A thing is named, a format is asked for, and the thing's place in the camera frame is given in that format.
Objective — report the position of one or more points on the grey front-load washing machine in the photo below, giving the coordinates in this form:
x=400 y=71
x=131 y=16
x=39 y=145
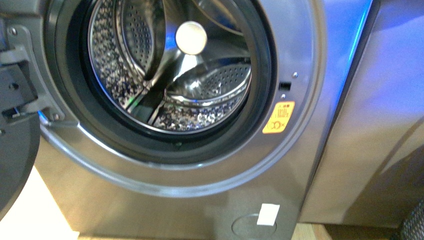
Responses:
x=113 y=178

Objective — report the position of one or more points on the dark washing machine door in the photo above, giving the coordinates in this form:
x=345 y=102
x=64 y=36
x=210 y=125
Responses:
x=19 y=132

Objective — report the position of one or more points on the stainless steel washer drum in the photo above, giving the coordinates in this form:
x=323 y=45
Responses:
x=175 y=67

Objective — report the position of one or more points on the orange warning sticker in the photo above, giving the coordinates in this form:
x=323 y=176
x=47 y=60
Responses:
x=279 y=118

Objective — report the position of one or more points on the white tape piece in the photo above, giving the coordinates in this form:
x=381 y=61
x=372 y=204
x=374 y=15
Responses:
x=268 y=214

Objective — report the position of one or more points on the white woven laundry basket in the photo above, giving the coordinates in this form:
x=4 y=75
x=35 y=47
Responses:
x=412 y=228

